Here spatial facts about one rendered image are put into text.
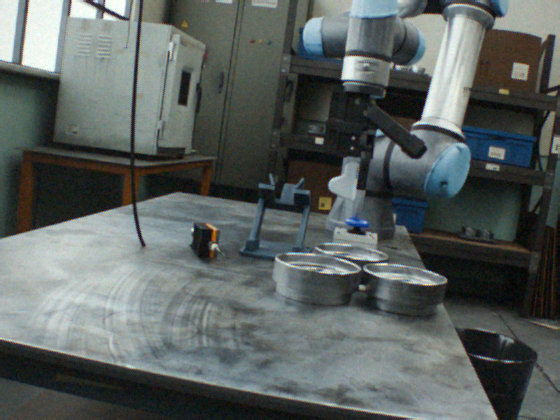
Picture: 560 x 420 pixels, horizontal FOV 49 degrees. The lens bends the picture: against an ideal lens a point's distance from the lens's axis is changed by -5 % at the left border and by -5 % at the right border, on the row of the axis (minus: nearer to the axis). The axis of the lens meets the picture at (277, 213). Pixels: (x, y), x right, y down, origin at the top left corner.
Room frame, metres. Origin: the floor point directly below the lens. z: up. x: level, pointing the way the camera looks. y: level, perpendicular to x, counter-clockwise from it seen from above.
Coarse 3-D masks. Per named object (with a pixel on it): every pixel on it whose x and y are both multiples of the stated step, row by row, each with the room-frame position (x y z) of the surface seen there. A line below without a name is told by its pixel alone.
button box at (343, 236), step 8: (336, 232) 1.02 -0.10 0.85; (344, 232) 1.03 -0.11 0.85; (352, 232) 1.03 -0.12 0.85; (360, 232) 1.03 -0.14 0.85; (368, 232) 1.07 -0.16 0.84; (336, 240) 1.01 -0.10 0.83; (344, 240) 1.01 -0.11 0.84; (352, 240) 1.01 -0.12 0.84; (360, 240) 1.00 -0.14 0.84; (368, 240) 1.00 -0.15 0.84; (376, 240) 1.00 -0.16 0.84
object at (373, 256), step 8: (320, 248) 0.91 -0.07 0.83; (328, 248) 0.92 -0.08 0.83; (336, 248) 0.93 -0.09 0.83; (344, 248) 0.93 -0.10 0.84; (352, 248) 0.93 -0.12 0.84; (360, 248) 0.93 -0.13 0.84; (368, 248) 0.92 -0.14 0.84; (328, 256) 0.84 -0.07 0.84; (336, 256) 0.83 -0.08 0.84; (344, 256) 0.90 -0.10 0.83; (360, 256) 0.92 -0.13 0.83; (368, 256) 0.92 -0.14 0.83; (376, 256) 0.91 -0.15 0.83; (384, 256) 0.89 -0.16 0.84; (360, 264) 0.83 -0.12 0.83; (368, 264) 0.83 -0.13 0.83; (360, 280) 0.84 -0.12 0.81
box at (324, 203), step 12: (300, 168) 4.31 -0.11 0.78; (312, 168) 4.30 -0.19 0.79; (324, 168) 4.30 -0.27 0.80; (336, 168) 4.29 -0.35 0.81; (288, 180) 4.32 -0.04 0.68; (312, 180) 4.31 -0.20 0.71; (324, 180) 4.31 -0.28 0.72; (312, 192) 4.32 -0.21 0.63; (324, 192) 4.32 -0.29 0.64; (312, 204) 4.32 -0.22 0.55; (324, 204) 4.32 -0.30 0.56
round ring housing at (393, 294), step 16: (368, 272) 0.75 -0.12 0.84; (384, 272) 0.81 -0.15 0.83; (400, 272) 0.82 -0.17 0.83; (416, 272) 0.81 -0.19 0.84; (432, 272) 0.80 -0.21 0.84; (368, 288) 0.75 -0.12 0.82; (384, 288) 0.73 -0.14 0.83; (400, 288) 0.72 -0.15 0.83; (416, 288) 0.72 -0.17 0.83; (432, 288) 0.72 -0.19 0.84; (368, 304) 0.75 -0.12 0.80; (384, 304) 0.73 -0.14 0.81; (400, 304) 0.72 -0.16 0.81; (416, 304) 0.72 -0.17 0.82; (432, 304) 0.73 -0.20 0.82
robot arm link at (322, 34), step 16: (400, 0) 1.32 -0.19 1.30; (416, 0) 1.38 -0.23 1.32; (432, 0) 1.41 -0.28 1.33; (336, 16) 1.20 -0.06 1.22; (400, 16) 1.33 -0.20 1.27; (416, 16) 1.43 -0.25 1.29; (304, 32) 1.20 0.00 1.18; (320, 32) 1.17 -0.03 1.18; (336, 32) 1.15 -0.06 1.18; (320, 48) 1.18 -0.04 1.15; (336, 48) 1.16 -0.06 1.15
